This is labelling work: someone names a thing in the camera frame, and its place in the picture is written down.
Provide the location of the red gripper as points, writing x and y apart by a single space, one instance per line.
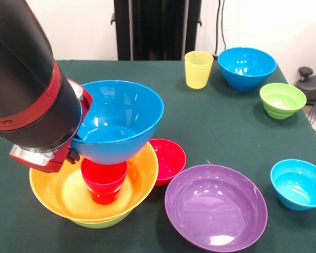
52 166

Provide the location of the large orange bowl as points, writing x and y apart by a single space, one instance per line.
55 189

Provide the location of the black stand base with knob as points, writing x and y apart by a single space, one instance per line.
309 87

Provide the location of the small red bowl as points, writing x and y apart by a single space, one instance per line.
171 160

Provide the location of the dark green tablecloth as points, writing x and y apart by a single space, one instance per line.
200 126

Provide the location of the large green bowl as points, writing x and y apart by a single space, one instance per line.
100 224

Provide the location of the small green bowl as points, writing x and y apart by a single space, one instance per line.
283 101

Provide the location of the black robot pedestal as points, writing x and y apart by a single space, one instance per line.
158 26

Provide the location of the large purple bowl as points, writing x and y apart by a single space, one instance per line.
216 208

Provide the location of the yellow cup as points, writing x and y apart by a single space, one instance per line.
198 71

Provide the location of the red cup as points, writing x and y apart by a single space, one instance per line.
105 184

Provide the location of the small light blue bowl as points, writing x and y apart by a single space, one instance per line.
297 184

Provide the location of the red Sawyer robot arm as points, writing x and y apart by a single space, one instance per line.
23 92

